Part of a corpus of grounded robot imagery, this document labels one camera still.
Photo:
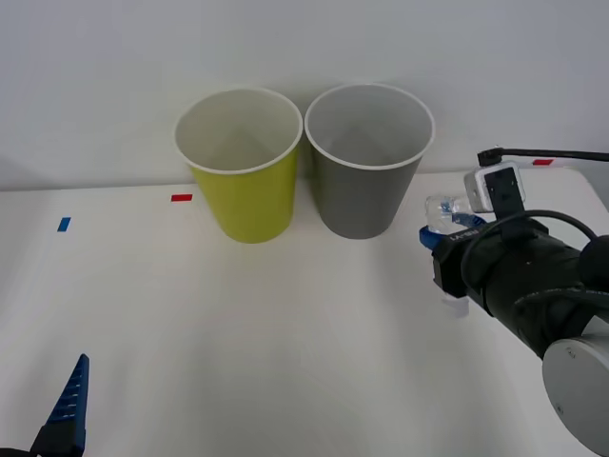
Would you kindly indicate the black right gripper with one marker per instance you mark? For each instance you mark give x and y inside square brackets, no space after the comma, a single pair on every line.
[452,266]

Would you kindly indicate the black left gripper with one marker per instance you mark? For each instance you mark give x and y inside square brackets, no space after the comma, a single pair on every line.
[12,453]

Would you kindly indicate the silver and black right arm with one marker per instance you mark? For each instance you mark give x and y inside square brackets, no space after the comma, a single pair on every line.
[571,381]

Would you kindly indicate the grey plastic waste bin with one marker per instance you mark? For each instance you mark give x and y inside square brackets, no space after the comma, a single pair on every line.
[357,204]

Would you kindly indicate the yellow-green plastic waste bin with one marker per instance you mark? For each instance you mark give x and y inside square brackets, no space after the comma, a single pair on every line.
[247,209]

